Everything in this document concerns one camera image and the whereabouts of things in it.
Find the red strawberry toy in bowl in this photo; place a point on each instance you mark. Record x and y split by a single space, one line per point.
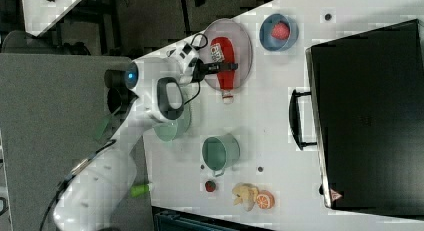
280 31

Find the green marker pen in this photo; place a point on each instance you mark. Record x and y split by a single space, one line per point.
140 189

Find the green metal cup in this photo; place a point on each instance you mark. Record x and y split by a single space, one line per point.
220 152

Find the orange slice toy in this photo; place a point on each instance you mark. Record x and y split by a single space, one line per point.
265 200

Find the beige garlic toy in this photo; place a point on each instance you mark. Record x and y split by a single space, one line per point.
245 195

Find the green perforated strainer bowl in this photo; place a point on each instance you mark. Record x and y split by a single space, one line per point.
176 128

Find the black toaster oven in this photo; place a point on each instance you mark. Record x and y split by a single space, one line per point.
367 102

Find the blue bowl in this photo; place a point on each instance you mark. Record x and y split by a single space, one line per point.
273 44

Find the small red strawberry toy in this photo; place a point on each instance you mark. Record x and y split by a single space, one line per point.
210 186

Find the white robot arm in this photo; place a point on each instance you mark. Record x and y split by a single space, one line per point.
96 186

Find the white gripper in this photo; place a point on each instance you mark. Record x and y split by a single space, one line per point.
188 60

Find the red ketchup bottle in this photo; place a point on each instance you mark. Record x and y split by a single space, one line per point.
221 50

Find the pink round plate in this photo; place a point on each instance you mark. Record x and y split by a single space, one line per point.
241 45

